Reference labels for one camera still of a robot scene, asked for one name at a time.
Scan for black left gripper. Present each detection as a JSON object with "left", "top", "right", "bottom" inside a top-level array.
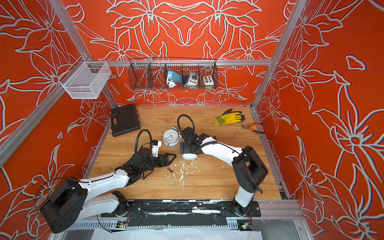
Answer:
[{"left": 140, "top": 154, "right": 177, "bottom": 175}]

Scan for white round twin-bell alarm clock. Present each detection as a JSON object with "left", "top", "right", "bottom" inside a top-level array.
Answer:
[{"left": 163, "top": 127, "right": 181, "bottom": 147}]

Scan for white square alarm clock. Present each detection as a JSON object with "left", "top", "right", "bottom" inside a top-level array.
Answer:
[{"left": 182, "top": 153, "right": 198, "bottom": 161}]

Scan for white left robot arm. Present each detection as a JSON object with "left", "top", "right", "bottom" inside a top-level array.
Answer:
[{"left": 40, "top": 139, "right": 177, "bottom": 234}]

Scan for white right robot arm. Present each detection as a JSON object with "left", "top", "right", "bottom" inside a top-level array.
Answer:
[{"left": 177, "top": 114, "right": 269, "bottom": 216}]

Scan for yellow black work glove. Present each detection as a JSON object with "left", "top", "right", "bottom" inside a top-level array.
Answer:
[{"left": 214, "top": 109, "right": 245, "bottom": 126}]

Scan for black plastic tool case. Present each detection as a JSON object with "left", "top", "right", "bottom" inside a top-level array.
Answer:
[{"left": 110, "top": 104, "right": 141, "bottom": 138}]

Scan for white socket adapter in basket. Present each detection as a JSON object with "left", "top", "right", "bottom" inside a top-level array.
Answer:
[{"left": 183, "top": 72, "right": 199, "bottom": 87}]

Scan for blue white item in basket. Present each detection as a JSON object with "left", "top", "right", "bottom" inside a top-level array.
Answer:
[{"left": 166, "top": 71, "right": 183, "bottom": 88}]

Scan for beige button box in basket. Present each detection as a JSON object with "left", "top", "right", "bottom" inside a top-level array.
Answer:
[{"left": 202, "top": 76, "right": 215, "bottom": 88}]

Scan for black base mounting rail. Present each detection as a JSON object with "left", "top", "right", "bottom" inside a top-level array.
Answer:
[{"left": 99, "top": 200, "right": 261, "bottom": 232}]

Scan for orange handled pliers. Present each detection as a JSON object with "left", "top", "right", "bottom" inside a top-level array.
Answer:
[{"left": 242, "top": 123, "right": 265, "bottom": 135}]

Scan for black wire wall basket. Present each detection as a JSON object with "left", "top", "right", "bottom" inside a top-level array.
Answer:
[{"left": 129, "top": 57, "right": 219, "bottom": 90}]

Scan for clear plastic wall bin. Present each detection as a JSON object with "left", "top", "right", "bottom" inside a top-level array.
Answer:
[{"left": 59, "top": 62, "right": 112, "bottom": 100}]

